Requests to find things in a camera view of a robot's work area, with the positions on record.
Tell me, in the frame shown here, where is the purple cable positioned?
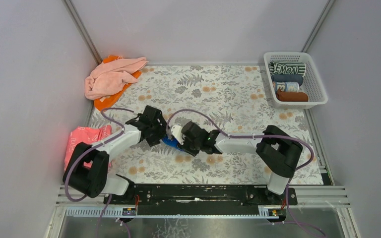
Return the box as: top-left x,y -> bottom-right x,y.
166,109 -> 327,238
64,108 -> 135,238

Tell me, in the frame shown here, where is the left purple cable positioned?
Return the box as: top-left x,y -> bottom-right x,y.
64,108 -> 135,238

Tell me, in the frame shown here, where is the dark blue rolled towel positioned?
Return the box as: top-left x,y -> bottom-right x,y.
271,74 -> 304,86

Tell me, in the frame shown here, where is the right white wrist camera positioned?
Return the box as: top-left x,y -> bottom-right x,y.
170,125 -> 184,145

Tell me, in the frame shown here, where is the brown towel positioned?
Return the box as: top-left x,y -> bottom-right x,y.
276,91 -> 309,102

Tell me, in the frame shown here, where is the light pink towel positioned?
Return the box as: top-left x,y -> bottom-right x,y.
84,57 -> 148,100

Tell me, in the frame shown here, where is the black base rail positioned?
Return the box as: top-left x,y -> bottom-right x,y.
104,183 -> 298,216

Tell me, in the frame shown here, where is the striped lemon rolled towel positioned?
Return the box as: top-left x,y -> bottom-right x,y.
268,61 -> 307,77

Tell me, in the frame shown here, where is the pink patterned towel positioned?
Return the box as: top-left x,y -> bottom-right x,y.
64,125 -> 112,170

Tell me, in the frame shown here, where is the floral table mat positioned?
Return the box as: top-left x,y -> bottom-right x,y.
89,66 -> 312,184

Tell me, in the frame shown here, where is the orange blue rabbit towel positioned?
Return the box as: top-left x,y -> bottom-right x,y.
272,81 -> 300,93

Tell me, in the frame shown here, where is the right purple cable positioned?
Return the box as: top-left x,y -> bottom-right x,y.
166,109 -> 327,238

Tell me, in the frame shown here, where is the white plastic basket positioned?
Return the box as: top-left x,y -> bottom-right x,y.
263,52 -> 328,110

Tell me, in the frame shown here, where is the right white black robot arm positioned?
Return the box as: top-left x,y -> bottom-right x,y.
170,121 -> 303,195

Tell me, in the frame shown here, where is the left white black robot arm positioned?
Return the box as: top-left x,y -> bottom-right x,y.
63,106 -> 167,202

